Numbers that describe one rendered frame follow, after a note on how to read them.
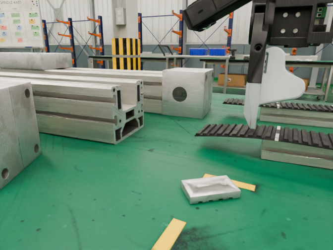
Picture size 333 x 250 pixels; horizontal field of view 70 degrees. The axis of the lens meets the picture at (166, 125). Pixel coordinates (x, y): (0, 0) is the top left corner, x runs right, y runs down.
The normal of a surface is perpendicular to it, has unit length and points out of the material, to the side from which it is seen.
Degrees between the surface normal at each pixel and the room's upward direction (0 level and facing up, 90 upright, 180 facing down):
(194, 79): 90
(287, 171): 0
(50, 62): 90
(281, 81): 73
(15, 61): 90
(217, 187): 0
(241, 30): 90
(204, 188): 0
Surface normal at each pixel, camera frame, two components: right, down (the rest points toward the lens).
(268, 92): -0.33, -0.01
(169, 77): -0.35, 0.27
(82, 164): 0.01, -0.96
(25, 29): -0.11, 0.29
